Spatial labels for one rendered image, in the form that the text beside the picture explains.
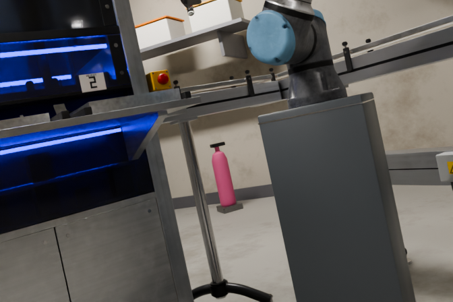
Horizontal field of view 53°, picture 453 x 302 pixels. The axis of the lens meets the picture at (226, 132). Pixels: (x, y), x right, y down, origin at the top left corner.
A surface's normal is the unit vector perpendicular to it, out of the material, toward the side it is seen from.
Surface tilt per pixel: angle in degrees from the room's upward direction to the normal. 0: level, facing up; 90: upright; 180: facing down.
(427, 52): 90
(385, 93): 90
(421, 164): 90
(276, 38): 96
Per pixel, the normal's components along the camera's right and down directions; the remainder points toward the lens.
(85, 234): 0.51, -0.09
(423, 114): -0.40, 0.11
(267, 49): -0.59, 0.25
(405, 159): -0.84, 0.18
